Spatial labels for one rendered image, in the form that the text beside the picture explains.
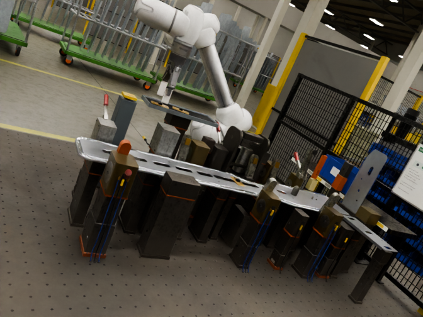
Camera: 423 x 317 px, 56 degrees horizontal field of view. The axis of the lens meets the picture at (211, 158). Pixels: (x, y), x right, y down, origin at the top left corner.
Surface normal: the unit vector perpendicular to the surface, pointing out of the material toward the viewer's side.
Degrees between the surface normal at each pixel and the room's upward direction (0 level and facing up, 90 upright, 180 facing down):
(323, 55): 90
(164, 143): 90
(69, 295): 0
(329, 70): 90
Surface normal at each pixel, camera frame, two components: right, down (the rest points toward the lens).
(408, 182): -0.84, -0.22
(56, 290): 0.39, -0.88
